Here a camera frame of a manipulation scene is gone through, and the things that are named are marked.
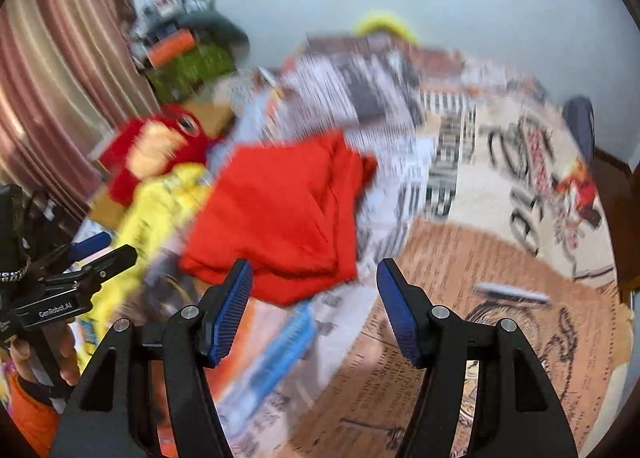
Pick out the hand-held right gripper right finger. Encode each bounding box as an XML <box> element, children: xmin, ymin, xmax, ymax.
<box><xmin>376</xmin><ymin>258</ymin><xmax>581</xmax><ymax>458</ymax></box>

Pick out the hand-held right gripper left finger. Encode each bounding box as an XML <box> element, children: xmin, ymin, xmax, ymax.
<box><xmin>50</xmin><ymin>258</ymin><xmax>255</xmax><ymax>458</ymax></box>

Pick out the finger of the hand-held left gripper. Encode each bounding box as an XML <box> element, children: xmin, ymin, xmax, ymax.
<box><xmin>35</xmin><ymin>231</ymin><xmax>112</xmax><ymax>274</ymax></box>
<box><xmin>42</xmin><ymin>245</ymin><xmax>138</xmax><ymax>289</ymax></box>

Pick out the red garment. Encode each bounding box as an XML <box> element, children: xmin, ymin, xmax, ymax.
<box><xmin>179</xmin><ymin>131</ymin><xmax>378</xmax><ymax>308</ymax></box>

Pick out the person's left hand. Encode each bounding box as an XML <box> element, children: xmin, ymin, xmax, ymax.
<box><xmin>7</xmin><ymin>321</ymin><xmax>81</xmax><ymax>386</ymax></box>

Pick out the yellow garment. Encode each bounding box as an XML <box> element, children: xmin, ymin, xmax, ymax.
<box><xmin>75</xmin><ymin>162</ymin><xmax>216</xmax><ymax>354</ymax></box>

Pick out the printed blanket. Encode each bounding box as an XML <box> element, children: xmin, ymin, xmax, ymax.
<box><xmin>75</xmin><ymin>31</ymin><xmax>626</xmax><ymax>458</ymax></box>

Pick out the red plush toy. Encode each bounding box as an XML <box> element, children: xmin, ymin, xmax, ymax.
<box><xmin>97</xmin><ymin>106</ymin><xmax>211</xmax><ymax>206</ymax></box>

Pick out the cardboard box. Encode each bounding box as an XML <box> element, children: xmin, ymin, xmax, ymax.
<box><xmin>187</xmin><ymin>101</ymin><xmax>237</xmax><ymax>139</ymax></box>

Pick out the pink curtain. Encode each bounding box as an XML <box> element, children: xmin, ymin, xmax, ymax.
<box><xmin>0</xmin><ymin>0</ymin><xmax>161</xmax><ymax>239</ymax></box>

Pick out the orange oblong object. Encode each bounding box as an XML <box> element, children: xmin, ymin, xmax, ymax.
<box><xmin>147</xmin><ymin>31</ymin><xmax>196</xmax><ymax>66</ymax></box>

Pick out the wooden door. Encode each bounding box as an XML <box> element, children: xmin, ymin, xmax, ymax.
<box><xmin>592</xmin><ymin>147</ymin><xmax>640</xmax><ymax>299</ymax></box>

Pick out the pile of assorted clutter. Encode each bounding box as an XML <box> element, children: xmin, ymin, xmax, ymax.
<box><xmin>132</xmin><ymin>0</ymin><xmax>221</xmax><ymax>39</ymax></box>

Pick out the dark green plush toy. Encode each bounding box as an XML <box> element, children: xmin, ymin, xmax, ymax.
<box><xmin>177</xmin><ymin>8</ymin><xmax>251</xmax><ymax>59</ymax></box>

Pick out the yellow curved object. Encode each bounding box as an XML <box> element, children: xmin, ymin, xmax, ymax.
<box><xmin>352</xmin><ymin>10</ymin><xmax>421</xmax><ymax>46</ymax></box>

